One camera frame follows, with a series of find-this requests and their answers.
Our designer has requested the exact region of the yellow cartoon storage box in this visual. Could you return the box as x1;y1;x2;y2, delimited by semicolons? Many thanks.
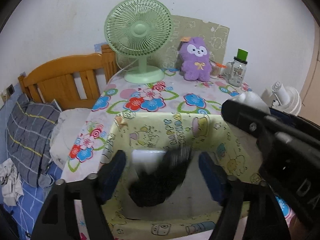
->
103;113;262;239

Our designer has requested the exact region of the green desk fan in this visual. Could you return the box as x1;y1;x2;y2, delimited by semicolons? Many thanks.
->
104;0;173;84

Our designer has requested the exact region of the patterned cardboard backboard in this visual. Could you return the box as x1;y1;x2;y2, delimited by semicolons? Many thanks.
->
117;15;230;71

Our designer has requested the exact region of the cotton swab jar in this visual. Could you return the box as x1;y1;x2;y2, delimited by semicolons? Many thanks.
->
209;60;226;78

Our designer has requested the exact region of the glass jar green lid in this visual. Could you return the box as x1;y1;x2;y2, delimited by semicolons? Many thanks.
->
223;48;248;87

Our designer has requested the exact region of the floral tablecloth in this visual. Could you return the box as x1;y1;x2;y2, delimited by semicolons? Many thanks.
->
60;67;298;240

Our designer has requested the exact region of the beige door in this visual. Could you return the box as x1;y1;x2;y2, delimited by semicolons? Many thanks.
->
299;22;319;125

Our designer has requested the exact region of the purple plush toy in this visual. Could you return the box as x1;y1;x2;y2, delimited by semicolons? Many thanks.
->
179;37;212;82

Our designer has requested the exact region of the white standing fan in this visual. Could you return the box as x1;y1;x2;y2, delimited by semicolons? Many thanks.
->
261;81;302;116

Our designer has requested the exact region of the wall power outlet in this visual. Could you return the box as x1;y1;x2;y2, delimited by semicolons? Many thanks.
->
1;84;15;102

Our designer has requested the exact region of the blue bed sheet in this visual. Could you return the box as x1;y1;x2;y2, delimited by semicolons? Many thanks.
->
0;164;63;240

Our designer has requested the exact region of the white blanket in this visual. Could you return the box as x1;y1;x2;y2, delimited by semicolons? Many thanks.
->
49;108;91;170

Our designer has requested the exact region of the wooden bed headboard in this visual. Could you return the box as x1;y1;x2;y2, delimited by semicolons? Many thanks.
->
18;44;118;110

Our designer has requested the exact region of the grey plaid pillow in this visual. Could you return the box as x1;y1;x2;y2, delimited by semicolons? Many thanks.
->
6;94;61;189

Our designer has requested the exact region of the white crumpled cloth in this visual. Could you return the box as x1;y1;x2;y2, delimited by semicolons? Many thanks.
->
0;158;24;206

